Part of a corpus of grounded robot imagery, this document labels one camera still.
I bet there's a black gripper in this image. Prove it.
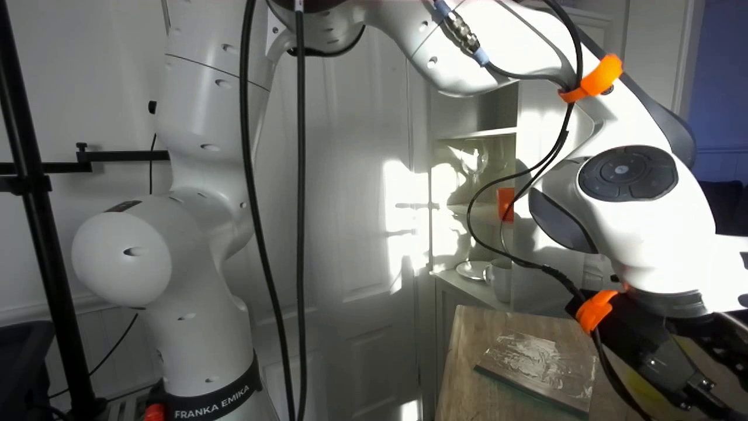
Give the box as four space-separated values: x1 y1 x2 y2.
616 305 748 421

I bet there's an orange cup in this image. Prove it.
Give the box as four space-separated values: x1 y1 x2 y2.
496 184 520 226

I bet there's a dark sofa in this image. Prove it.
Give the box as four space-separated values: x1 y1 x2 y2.
697 178 748 239

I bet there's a white plate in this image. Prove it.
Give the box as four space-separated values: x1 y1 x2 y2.
454 258 494 285

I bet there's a white shelf cabinet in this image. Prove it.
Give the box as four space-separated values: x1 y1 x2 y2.
422 77 618 421

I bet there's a white panel door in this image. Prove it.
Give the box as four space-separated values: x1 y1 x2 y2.
252 20 439 421

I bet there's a black box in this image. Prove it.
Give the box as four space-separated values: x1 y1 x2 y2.
0 317 58 421

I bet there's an orange cable clip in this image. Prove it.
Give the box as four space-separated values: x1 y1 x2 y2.
572 285 626 336
557 51 626 108

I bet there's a black looping gripper cable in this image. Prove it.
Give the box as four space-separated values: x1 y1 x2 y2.
463 0 652 421

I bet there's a black camera stand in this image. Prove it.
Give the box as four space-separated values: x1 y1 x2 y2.
0 0 174 421

